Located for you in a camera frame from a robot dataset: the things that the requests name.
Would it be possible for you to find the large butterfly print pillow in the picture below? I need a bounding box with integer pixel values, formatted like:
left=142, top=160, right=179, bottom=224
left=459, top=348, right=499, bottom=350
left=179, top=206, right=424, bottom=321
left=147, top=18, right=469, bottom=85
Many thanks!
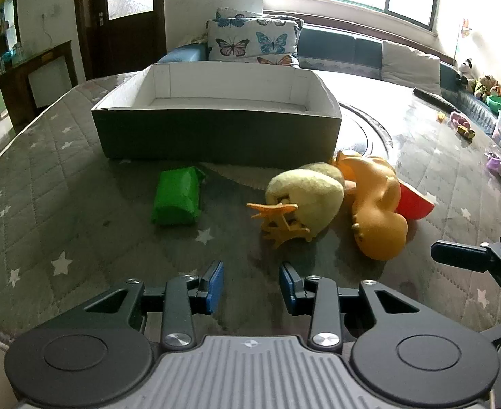
left=206, top=16, right=301, bottom=68

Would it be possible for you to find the colourful pinwheel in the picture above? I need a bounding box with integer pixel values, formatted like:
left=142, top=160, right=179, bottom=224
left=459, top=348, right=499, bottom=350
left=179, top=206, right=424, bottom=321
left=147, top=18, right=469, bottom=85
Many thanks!
left=457, top=19, right=473, bottom=64

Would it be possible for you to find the black remote control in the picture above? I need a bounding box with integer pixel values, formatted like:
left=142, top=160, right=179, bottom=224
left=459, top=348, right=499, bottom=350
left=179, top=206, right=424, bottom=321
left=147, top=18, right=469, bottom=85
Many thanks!
left=412, top=87, right=458, bottom=112

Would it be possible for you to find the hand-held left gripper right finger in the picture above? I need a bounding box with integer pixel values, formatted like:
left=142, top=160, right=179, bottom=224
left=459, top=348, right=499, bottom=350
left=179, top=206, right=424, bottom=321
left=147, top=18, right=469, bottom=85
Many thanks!
left=279, top=263, right=427, bottom=351

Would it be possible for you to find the dark wooden sideboard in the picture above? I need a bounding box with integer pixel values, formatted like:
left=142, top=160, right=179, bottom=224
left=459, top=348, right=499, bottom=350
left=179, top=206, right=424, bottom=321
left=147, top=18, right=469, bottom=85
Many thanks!
left=0, top=40, right=78, bottom=156

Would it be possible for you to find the green block toy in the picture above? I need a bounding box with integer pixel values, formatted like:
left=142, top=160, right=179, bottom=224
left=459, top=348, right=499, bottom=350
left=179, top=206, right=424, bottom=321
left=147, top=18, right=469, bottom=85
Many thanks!
left=150, top=166, right=207, bottom=226

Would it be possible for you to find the panda plush toy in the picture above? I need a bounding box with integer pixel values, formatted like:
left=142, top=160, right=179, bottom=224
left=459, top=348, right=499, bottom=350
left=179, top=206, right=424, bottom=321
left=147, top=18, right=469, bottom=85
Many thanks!
left=456, top=57, right=475, bottom=84

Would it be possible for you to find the red apple slice toy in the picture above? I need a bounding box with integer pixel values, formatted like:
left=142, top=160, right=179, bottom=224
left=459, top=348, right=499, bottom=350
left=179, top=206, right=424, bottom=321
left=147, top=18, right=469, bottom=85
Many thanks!
left=397, top=181, right=436, bottom=221

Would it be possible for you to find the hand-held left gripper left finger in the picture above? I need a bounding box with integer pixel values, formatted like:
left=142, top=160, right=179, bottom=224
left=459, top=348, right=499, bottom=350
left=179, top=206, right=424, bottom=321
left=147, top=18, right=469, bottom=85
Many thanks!
left=82, top=261, right=225, bottom=351

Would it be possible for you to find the grey star quilted table cover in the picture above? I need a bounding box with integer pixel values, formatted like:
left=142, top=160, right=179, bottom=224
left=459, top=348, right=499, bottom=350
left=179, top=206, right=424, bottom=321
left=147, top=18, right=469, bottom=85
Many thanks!
left=0, top=70, right=501, bottom=350

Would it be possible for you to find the grey cardboard box white inside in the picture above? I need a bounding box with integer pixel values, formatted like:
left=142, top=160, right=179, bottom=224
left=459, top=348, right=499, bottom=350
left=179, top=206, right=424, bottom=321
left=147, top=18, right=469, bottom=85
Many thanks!
left=91, top=62, right=343, bottom=170

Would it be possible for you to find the yellow-green plush duck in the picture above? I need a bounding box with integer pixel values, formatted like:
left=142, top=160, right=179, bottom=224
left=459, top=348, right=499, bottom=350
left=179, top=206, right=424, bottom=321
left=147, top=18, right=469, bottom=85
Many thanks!
left=246, top=161, right=345, bottom=250

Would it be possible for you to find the small butterfly print pillow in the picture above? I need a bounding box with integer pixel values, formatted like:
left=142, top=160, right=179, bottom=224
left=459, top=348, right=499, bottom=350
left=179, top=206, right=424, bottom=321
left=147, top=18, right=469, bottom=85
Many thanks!
left=215, top=7, right=277, bottom=20

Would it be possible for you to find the dark wooden door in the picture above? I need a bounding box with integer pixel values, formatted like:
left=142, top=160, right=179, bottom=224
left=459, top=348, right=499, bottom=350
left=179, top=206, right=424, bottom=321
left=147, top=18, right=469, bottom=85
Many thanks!
left=73, top=0, right=167, bottom=81

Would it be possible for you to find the orange rubber animal toy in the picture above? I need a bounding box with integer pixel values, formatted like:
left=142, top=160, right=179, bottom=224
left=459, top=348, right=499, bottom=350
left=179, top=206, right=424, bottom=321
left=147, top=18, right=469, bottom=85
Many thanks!
left=329, top=150, right=409, bottom=262

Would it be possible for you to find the pile of small plush toys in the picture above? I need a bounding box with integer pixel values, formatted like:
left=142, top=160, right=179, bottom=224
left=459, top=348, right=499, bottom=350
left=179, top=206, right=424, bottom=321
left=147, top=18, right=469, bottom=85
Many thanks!
left=472, top=74, right=501, bottom=101

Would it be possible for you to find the white seat cushion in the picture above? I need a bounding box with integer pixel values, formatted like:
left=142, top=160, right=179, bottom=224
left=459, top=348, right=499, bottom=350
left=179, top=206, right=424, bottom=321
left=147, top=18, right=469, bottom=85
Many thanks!
left=380, top=39, right=442, bottom=96

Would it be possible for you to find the blue sofa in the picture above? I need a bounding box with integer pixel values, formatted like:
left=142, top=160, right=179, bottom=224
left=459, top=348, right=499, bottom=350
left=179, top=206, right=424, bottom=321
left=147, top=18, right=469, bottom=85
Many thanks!
left=157, top=23, right=462, bottom=100

